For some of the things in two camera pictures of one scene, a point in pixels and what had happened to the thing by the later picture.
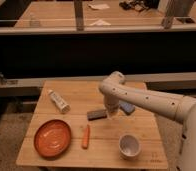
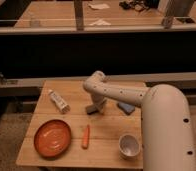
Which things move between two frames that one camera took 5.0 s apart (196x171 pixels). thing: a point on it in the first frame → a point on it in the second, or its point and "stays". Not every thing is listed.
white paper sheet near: [100, 22] stays
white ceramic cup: [129, 146] stays
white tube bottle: [64, 107] stays
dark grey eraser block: [96, 114] → [91, 109]
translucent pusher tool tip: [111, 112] → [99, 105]
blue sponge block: [126, 107] stays
